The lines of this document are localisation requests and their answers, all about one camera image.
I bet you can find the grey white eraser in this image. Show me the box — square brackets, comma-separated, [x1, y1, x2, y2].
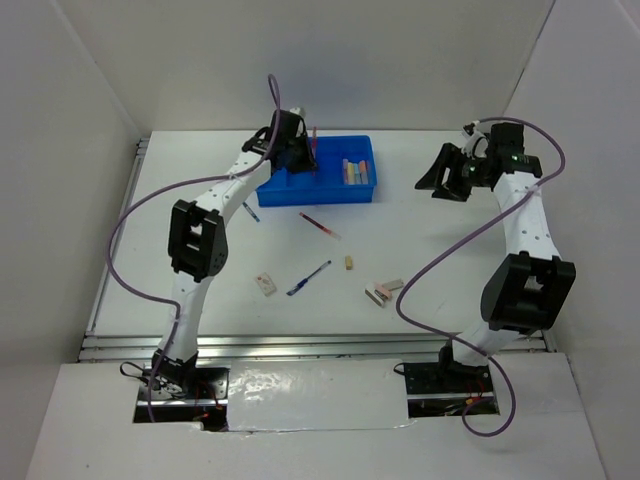
[383, 279, 404, 291]

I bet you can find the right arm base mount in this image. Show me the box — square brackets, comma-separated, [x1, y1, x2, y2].
[392, 362, 499, 418]

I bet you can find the white foil cover sheet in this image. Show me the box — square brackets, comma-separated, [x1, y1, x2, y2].
[227, 359, 410, 432]

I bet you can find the aluminium frame rail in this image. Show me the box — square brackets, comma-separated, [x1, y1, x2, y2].
[79, 327, 556, 361]

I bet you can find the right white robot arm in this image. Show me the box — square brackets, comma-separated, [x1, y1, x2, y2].
[415, 119, 576, 392]

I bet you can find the pink eraser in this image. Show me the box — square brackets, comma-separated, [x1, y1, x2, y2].
[374, 283, 392, 301]

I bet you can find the blue pen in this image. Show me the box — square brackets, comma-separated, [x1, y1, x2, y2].
[242, 202, 261, 223]

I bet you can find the yellow highlighter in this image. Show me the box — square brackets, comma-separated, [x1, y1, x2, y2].
[347, 162, 356, 185]

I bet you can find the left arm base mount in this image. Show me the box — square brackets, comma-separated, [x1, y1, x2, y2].
[119, 362, 230, 432]

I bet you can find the red pen crossed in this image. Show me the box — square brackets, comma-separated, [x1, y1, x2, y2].
[311, 126, 318, 176]

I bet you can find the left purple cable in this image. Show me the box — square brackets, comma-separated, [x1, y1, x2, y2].
[108, 73, 282, 424]

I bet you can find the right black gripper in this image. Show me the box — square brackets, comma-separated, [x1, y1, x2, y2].
[415, 142, 492, 203]

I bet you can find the red pen upper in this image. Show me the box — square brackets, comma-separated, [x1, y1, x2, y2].
[299, 212, 341, 241]

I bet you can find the blue compartment tray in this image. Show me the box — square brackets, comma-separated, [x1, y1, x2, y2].
[256, 135, 377, 207]

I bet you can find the orange highlighter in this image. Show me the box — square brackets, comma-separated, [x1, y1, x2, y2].
[359, 160, 369, 184]

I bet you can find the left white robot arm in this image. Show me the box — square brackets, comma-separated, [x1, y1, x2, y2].
[152, 108, 317, 399]

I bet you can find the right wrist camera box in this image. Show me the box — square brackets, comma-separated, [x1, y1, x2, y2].
[462, 120, 489, 159]

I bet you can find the white red eraser pack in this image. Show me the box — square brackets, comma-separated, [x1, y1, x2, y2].
[254, 272, 277, 297]

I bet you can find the blue pen crossed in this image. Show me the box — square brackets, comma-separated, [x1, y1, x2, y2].
[286, 260, 332, 296]

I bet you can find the purple highlighter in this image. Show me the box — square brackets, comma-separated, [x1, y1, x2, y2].
[342, 158, 349, 185]

